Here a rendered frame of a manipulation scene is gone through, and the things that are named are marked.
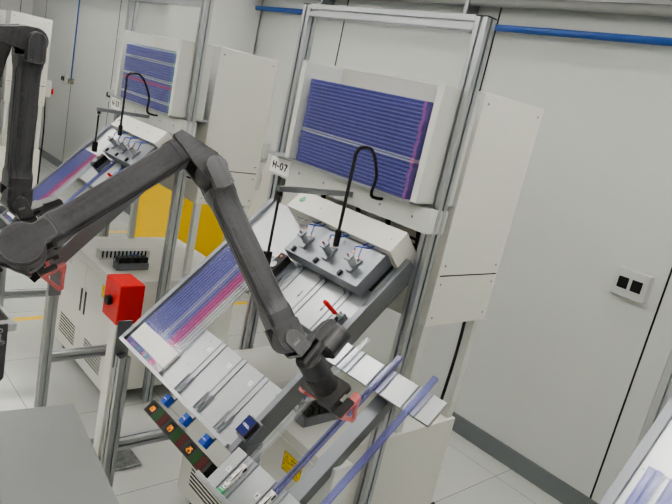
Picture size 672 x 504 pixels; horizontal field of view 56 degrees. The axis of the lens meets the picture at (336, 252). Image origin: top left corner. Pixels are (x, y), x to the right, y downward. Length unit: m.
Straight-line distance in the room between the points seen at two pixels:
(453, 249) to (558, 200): 1.34
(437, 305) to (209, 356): 0.71
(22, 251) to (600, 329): 2.52
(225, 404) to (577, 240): 1.96
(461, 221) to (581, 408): 1.54
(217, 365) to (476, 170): 0.95
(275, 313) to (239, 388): 0.54
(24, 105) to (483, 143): 1.22
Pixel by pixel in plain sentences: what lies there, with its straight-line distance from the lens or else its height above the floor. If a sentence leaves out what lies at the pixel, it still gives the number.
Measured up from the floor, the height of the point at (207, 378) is 0.78.
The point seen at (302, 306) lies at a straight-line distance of 1.86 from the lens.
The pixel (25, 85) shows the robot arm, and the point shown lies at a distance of 1.66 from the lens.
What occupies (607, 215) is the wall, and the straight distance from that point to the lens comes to 3.11.
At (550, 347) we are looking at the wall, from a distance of 3.27.
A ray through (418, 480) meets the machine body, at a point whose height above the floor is 0.40.
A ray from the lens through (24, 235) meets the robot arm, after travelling 1.23.
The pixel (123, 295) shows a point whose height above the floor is 0.74.
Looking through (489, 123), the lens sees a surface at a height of 1.64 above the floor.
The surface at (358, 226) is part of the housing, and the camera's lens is 1.88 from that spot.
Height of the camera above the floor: 1.62
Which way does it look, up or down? 14 degrees down
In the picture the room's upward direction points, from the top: 12 degrees clockwise
